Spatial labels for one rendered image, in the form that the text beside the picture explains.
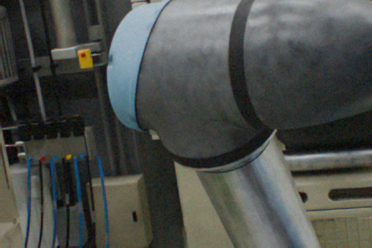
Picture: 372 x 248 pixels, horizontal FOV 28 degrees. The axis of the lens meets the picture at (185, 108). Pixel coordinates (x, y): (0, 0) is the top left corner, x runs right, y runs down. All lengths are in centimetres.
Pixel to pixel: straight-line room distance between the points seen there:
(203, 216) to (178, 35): 109
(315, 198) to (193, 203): 29
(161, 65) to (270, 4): 10
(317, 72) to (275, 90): 3
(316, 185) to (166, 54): 94
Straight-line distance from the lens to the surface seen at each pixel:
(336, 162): 153
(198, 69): 60
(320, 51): 58
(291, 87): 58
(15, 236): 145
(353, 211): 154
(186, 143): 66
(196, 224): 169
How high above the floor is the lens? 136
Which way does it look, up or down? 12 degrees down
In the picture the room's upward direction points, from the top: 8 degrees counter-clockwise
